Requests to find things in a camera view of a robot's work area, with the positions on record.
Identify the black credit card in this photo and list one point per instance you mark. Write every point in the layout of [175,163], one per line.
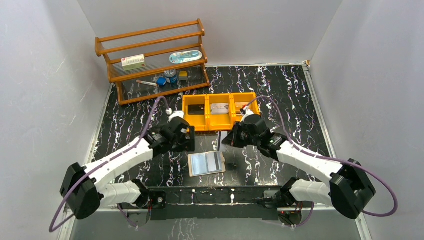
[196,109]

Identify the gold credit card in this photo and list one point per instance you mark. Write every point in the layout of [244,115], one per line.
[238,107]

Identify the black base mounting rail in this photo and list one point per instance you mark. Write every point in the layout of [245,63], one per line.
[242,202]

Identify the blue small container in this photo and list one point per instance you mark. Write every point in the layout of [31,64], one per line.
[161,81]

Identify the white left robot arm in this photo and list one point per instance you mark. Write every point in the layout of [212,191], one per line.
[87,188]

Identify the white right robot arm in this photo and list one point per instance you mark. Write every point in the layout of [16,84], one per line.
[346,187]

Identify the white card black stripe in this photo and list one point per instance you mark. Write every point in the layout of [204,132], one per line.
[221,147]

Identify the oval blue blister pack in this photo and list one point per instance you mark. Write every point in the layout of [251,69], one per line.
[185,56]

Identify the silver credit card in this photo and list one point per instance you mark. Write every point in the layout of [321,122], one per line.
[219,108]

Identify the white medicine box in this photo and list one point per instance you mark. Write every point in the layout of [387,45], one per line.
[133,62]

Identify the yellow small box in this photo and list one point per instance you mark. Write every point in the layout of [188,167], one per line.
[183,75]

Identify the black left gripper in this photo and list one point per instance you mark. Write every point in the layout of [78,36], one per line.
[190,139]

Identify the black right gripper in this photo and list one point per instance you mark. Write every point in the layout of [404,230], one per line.
[232,138]

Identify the yellow three-compartment plastic bin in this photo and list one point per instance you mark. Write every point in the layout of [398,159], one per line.
[208,122]

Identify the white tube stick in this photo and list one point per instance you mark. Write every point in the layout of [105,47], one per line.
[153,84]

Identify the wooden shelf rack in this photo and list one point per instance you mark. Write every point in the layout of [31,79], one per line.
[156,44]

